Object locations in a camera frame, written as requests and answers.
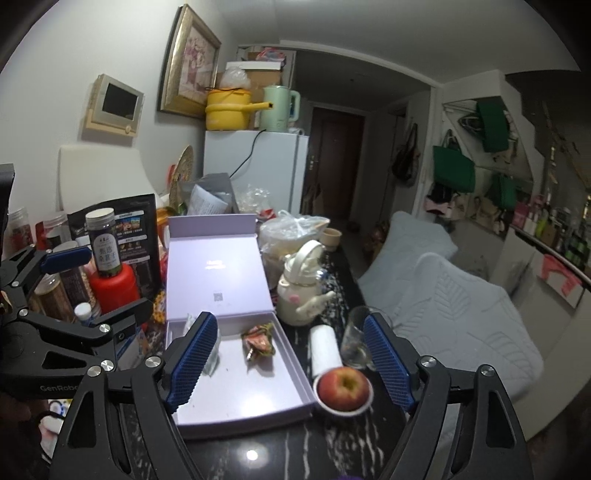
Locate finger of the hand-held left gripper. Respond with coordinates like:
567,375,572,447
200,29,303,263
16,298,154,365
0,246,92,296

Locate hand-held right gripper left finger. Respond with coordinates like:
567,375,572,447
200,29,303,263
48,311,220,480

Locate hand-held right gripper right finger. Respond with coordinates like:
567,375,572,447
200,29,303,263
362,313,528,480

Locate lavender gift box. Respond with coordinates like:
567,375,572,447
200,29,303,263
165,215,317,439

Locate blue white carton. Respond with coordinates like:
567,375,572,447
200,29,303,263
115,329,149,370

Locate red container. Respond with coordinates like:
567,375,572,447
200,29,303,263
89,263,140,317

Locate clear jar dark contents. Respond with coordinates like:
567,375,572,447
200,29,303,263
44,212,72,250

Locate clear jar brown contents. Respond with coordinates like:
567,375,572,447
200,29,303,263
34,272,77,324

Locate clear drinking glass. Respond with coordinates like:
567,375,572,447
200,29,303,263
342,306,386,370

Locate dark bottle black lid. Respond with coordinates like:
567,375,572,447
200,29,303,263
85,208,124,280

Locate red apple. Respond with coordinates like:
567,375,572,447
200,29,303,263
317,367,372,411

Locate clear jar red contents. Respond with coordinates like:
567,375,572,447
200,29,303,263
7,208,37,252

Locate white bowl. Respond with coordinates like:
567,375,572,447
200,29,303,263
313,374,374,417

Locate red green candy wrapper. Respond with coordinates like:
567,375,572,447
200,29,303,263
241,323,277,370

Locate black printed pouch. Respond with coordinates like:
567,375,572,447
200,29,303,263
67,194,162,296

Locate large white pillow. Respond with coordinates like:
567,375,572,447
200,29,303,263
388,253,544,404

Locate white rabbit figurine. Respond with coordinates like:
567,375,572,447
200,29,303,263
276,240,338,328

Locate small white pillow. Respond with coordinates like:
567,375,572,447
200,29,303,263
358,211,458,324

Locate grey open box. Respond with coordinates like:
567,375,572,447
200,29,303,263
178,173,237,217

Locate gold decorative plate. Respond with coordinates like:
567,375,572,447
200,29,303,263
167,145,195,208

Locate clear plastic bag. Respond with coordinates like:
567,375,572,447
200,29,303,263
257,210,331,278

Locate white cabinet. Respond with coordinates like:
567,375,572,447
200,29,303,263
489,226,591,333

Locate pink cloth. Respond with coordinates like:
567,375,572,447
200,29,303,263
540,254,583,296

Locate white fridge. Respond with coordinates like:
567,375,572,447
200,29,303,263
203,129,310,217

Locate large green tote bag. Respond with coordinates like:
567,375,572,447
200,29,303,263
433,131,476,193

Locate dark hanging bag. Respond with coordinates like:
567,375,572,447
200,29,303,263
392,122,419,185

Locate small green tote bag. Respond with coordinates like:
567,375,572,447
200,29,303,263
489,173,518,210

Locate dark brown door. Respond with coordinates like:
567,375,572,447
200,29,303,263
302,105,365,217

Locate row of bottles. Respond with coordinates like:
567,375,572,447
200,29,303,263
510,194,591,273

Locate yellow pot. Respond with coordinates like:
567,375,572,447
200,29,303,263
205,88,273,131

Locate gold framed picture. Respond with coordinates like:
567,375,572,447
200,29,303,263
158,4,222,118

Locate green mug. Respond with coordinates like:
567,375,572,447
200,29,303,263
259,85,301,133

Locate cardboard boxes stack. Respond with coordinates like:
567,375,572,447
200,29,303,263
224,46,296,89

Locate wall intercom panel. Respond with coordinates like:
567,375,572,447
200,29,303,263
83,74,145,137

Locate black power cable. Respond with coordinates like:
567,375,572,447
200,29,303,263
230,129,269,178

